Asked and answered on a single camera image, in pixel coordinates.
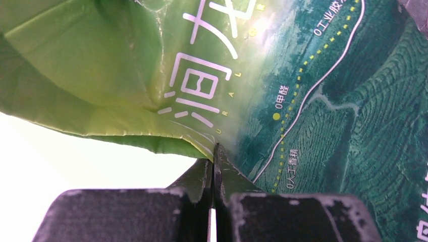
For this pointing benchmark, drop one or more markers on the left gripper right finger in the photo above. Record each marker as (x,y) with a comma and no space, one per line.
(246,213)

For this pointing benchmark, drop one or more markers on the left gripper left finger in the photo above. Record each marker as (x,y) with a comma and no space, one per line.
(179,212)

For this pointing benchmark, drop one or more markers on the green litter bag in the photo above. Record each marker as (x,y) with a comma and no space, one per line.
(305,96)

